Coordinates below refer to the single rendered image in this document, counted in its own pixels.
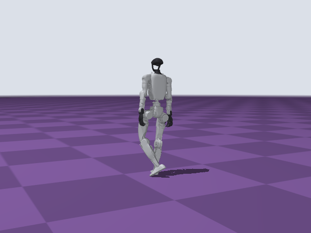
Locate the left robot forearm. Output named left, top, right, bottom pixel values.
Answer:
left=138, top=91, right=146, bottom=112

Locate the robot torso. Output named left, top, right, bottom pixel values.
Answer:
left=148, top=72, right=167, bottom=118

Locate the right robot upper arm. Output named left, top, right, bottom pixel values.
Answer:
left=165, top=77, right=172, bottom=100

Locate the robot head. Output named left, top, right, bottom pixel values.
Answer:
left=151, top=58, right=163, bottom=74

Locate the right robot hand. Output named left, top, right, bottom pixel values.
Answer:
left=165, top=111, right=173, bottom=127

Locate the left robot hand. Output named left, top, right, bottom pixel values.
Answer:
left=138, top=108, right=146, bottom=126

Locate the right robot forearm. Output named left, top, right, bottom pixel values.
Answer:
left=166, top=98, right=172, bottom=115

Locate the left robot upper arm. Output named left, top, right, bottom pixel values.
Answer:
left=142, top=74, right=151, bottom=97

